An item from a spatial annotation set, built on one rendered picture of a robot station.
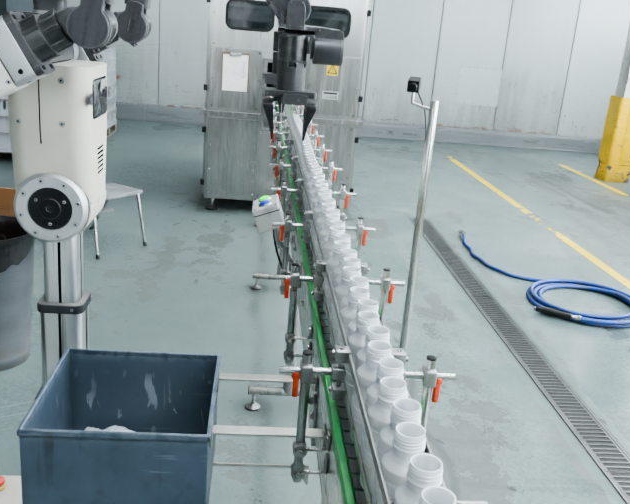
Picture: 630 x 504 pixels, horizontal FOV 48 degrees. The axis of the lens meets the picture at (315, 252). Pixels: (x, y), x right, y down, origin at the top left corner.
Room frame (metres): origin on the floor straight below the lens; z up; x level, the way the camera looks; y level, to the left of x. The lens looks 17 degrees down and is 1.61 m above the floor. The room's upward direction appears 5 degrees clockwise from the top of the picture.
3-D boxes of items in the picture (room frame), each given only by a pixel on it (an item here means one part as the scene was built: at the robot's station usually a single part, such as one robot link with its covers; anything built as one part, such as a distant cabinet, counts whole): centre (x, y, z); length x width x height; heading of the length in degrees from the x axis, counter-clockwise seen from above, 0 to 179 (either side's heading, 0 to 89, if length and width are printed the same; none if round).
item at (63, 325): (1.62, 0.60, 0.74); 0.11 x 0.11 x 0.40; 5
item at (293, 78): (1.45, 0.08, 1.51); 0.10 x 0.07 x 0.07; 96
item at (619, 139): (9.62, -3.91, 0.55); 0.40 x 0.40 x 1.10; 5
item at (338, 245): (1.52, -0.06, 1.08); 0.06 x 0.06 x 0.17
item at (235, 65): (6.14, 0.79, 1.22); 0.23 x 0.03 x 0.32; 95
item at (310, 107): (1.45, 0.06, 1.44); 0.07 x 0.07 x 0.09; 6
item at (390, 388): (0.87, -0.12, 1.08); 0.06 x 0.06 x 0.17
